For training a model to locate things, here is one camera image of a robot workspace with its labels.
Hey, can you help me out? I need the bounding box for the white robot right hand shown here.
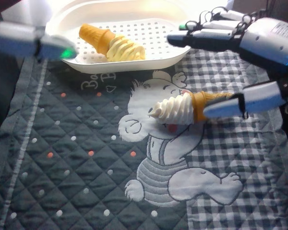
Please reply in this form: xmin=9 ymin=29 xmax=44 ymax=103
xmin=167 ymin=6 xmax=288 ymax=120

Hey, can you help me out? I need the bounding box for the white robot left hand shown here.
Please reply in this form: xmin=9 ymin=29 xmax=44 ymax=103
xmin=0 ymin=20 xmax=79 ymax=62

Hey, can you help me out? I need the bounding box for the yellow swirl toy ice cream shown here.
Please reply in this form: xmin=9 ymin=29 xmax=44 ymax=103
xmin=78 ymin=23 xmax=146 ymax=63

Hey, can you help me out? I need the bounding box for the white perforated oval tray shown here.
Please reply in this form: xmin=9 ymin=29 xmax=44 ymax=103
xmin=45 ymin=0 xmax=192 ymax=74

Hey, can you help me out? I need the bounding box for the white swirl toy ice cream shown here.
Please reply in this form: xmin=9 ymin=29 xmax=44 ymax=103
xmin=148 ymin=90 xmax=235 ymax=125

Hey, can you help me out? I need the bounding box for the grey quilt with bear print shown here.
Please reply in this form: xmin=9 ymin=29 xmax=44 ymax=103
xmin=0 ymin=46 xmax=288 ymax=230

